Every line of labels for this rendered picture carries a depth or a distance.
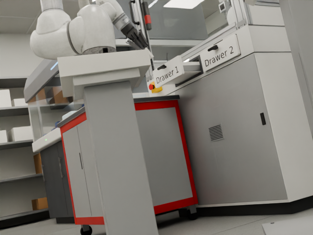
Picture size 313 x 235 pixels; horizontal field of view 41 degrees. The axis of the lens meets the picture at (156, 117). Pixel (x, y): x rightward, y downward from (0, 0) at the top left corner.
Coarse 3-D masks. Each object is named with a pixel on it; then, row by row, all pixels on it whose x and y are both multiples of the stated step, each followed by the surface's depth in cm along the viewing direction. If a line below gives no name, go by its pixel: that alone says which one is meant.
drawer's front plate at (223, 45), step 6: (234, 36) 211; (222, 42) 219; (228, 42) 215; (234, 42) 211; (222, 48) 219; (228, 48) 216; (234, 48) 212; (204, 54) 232; (210, 54) 228; (216, 54) 224; (222, 54) 220; (228, 54) 216; (234, 54) 212; (204, 60) 232; (216, 60) 224; (222, 60) 220; (228, 60) 218; (204, 66) 233; (210, 66) 229; (216, 66) 227
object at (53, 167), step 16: (128, 0) 338; (128, 16) 334; (48, 64) 385; (32, 80) 435; (48, 80) 391; (32, 96) 440; (32, 144) 455; (48, 144) 410; (48, 160) 434; (64, 160) 393; (48, 176) 439; (64, 176) 397; (48, 192) 444; (64, 192) 401; (48, 208) 449; (64, 208) 405
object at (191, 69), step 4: (184, 64) 234; (188, 64) 235; (192, 64) 237; (196, 64) 238; (184, 68) 233; (188, 68) 234; (192, 68) 236; (196, 68) 237; (200, 68) 239; (184, 72) 233; (188, 72) 235; (192, 72) 237; (196, 72) 239; (200, 72) 241; (180, 76) 241; (184, 76) 243; (188, 76) 245; (192, 76) 248; (172, 80) 247; (176, 80) 249; (180, 80) 251; (184, 80) 254
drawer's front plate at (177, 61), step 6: (174, 60) 234; (180, 60) 230; (168, 66) 240; (174, 66) 235; (180, 66) 230; (156, 72) 251; (162, 72) 245; (168, 72) 240; (174, 72) 235; (180, 72) 230; (168, 78) 241; (174, 78) 236; (156, 84) 252; (162, 84) 247
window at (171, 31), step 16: (144, 0) 286; (160, 0) 270; (176, 0) 256; (192, 0) 242; (208, 0) 231; (224, 0) 220; (144, 16) 288; (160, 16) 272; (176, 16) 257; (192, 16) 244; (208, 16) 232; (224, 16) 221; (160, 32) 273; (176, 32) 259; (192, 32) 245; (208, 32) 233; (160, 48) 275; (176, 48) 260; (160, 64) 277
